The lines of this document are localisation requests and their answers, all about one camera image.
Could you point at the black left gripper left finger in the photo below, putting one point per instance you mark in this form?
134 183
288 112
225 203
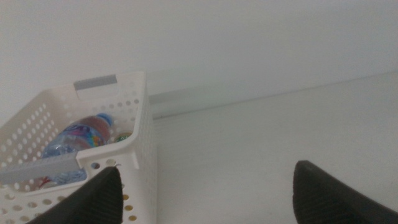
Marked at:
96 202

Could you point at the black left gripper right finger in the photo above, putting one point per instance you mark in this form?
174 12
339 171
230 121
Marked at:
323 199

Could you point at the clear water bottle blue cap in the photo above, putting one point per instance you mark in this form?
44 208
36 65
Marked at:
77 137

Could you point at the yellow tea bottle green label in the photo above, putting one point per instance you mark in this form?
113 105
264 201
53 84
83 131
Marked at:
122 137

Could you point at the white perforated plastic basket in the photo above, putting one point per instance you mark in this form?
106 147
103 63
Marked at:
140 130

